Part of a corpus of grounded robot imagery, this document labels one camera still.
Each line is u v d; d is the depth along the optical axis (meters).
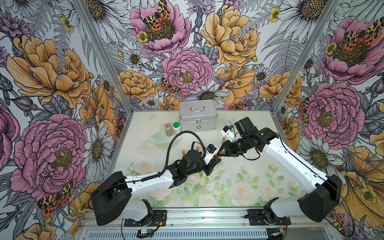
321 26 0.78
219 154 0.73
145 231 0.71
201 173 0.68
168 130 1.04
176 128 1.01
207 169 0.69
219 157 0.73
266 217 0.67
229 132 0.72
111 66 0.95
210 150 0.65
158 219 0.73
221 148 0.71
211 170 0.68
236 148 0.65
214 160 0.74
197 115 1.04
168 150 0.65
